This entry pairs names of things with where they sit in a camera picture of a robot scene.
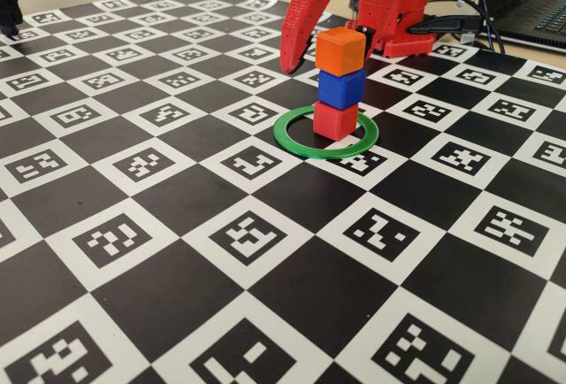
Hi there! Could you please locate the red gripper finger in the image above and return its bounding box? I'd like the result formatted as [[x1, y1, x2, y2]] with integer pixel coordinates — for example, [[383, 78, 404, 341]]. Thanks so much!
[[356, 24, 377, 56], [279, 0, 373, 75]]

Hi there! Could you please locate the orange cube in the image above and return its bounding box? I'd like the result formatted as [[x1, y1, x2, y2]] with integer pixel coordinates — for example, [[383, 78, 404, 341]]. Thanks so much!
[[315, 27, 367, 78]]

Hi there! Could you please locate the blue cube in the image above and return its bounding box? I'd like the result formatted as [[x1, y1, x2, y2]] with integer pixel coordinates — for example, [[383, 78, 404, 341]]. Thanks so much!
[[317, 68, 366, 109]]

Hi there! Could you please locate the red cube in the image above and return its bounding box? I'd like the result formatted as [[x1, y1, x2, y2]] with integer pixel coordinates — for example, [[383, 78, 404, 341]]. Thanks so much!
[[311, 100, 358, 141]]

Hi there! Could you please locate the black power plug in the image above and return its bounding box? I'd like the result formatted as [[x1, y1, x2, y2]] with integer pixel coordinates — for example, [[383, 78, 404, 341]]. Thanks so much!
[[407, 15, 482, 35]]

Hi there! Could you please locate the black laptop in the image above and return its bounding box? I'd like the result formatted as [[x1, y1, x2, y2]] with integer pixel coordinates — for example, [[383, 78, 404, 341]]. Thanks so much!
[[479, 0, 566, 53]]

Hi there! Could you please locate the black white marker mat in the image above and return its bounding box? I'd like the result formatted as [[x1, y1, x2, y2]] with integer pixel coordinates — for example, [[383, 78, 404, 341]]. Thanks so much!
[[0, 0, 566, 384]]

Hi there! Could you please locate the black tripod head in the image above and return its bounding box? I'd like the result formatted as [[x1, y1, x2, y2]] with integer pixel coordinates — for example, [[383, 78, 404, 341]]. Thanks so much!
[[0, 0, 24, 41]]

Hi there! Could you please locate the green ring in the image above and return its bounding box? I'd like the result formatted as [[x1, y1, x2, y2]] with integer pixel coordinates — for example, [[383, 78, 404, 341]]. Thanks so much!
[[272, 104, 380, 162]]

